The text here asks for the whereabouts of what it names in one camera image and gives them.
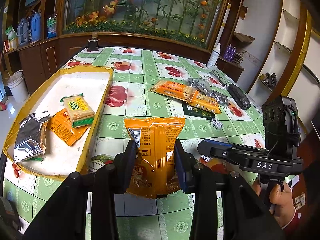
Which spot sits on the black eyeglasses case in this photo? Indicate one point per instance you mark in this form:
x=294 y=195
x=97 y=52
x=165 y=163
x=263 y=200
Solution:
x=238 y=96

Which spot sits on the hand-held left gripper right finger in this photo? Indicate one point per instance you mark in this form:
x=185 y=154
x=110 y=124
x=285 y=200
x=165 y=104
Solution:
x=180 y=165

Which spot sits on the dark glass jar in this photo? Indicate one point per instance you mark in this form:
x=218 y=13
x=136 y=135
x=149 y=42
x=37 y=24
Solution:
x=93 y=45

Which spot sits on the person's right hand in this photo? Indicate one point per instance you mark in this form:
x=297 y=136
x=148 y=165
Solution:
x=282 y=200

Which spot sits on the grey thermos jug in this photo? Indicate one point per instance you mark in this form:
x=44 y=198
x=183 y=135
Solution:
x=23 y=32

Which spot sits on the purple bottle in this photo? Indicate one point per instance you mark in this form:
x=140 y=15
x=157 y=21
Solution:
x=233 y=53
x=227 y=52

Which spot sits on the long orange cracker packet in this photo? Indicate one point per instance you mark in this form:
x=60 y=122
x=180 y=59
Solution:
x=170 y=88

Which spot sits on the small white candy packet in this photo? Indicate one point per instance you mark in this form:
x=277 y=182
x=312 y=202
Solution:
x=216 y=124

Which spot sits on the dark bundled object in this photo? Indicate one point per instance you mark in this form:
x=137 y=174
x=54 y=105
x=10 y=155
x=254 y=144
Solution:
x=270 y=79

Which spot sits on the white tray with yellow rim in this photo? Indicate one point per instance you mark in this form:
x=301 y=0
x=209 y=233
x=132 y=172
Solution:
x=75 y=87

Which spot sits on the large silver foil packet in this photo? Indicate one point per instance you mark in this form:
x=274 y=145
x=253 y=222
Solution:
x=30 y=137

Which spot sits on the dark green cracker packet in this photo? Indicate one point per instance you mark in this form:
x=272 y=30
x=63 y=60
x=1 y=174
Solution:
x=197 y=112

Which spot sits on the black and white foil packet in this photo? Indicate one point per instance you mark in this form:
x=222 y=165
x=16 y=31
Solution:
x=197 y=83

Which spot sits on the green and white bag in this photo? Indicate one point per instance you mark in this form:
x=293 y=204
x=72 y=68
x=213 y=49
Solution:
x=10 y=33

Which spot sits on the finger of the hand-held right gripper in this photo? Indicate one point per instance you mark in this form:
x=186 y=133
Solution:
x=225 y=155
x=222 y=144

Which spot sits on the black eyeglasses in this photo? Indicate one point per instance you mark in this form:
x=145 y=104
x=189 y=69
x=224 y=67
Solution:
x=220 y=78

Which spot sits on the white spray bottle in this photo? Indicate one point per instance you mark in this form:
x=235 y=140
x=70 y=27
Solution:
x=213 y=57

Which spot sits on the brown flat object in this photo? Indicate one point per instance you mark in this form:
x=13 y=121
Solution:
x=243 y=37

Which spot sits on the green checked fruit tablecloth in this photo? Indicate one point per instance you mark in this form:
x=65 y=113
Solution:
x=140 y=75

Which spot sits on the red broom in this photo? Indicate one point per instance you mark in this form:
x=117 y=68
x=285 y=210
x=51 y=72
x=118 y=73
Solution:
x=2 y=107

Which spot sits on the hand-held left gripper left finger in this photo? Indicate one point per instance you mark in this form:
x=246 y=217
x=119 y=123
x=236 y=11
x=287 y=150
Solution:
x=131 y=165

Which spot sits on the glass flower display case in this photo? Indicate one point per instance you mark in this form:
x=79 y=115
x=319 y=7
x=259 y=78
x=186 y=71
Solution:
x=150 y=5

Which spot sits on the plastic bottle with green label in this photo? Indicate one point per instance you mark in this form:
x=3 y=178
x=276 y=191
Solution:
x=52 y=27

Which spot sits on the blue thermos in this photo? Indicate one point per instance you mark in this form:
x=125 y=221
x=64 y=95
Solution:
x=35 y=27

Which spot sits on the green-edged clear cracker packet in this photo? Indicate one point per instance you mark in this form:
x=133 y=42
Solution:
x=77 y=110

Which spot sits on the red and white boxes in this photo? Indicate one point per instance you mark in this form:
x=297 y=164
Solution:
x=11 y=45

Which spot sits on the square orange cracker packet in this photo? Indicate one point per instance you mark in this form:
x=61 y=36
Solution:
x=205 y=101

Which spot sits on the white plastic bucket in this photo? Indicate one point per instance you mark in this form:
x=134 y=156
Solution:
x=17 y=87

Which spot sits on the brown wooden cabinet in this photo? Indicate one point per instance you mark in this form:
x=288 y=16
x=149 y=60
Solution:
x=42 y=57

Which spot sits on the orange packet with white label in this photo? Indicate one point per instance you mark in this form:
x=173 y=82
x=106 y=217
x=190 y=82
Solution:
x=155 y=150

